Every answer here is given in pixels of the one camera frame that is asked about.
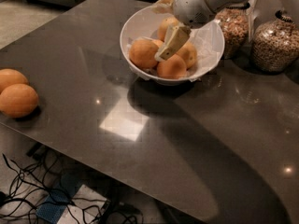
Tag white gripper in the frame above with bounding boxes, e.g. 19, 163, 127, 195
151, 0, 216, 62

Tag black cables on floor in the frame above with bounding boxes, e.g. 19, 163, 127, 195
0, 145, 144, 224

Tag glass jar of cereal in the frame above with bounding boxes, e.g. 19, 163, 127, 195
250, 10, 299, 73

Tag blue box on floor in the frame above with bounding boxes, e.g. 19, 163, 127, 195
36, 174, 81, 224

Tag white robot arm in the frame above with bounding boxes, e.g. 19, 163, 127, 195
152, 0, 299, 61

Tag white bowl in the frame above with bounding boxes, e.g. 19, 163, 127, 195
119, 3, 226, 87

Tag glass jar of nuts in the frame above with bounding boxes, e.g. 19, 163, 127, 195
215, 3, 250, 59

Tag small middle orange in bowl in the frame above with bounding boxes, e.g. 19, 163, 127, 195
152, 39, 164, 48

